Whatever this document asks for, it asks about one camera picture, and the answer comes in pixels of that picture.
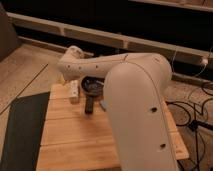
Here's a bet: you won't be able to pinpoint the small dark bottle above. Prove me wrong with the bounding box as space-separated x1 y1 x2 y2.
85 96 94 114

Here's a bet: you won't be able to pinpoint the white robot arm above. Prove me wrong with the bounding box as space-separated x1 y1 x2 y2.
58 46 179 171

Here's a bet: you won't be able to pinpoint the dark ceramic bowl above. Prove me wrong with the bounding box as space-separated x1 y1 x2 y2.
81 76 105 96

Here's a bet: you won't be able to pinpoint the blue sponge block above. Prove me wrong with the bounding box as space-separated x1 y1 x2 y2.
100 101 106 111

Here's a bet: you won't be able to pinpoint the dark floor mat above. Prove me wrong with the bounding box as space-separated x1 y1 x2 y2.
0 92 50 171

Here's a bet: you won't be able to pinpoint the brown furniture corner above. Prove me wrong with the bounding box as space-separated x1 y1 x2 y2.
0 2 21 62

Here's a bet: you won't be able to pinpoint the white shelf rail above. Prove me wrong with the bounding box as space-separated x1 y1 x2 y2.
7 12 213 69

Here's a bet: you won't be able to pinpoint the black floor cables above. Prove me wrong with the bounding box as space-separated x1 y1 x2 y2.
165 81 213 171

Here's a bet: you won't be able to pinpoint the white hanging cable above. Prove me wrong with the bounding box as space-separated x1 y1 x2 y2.
171 44 213 79

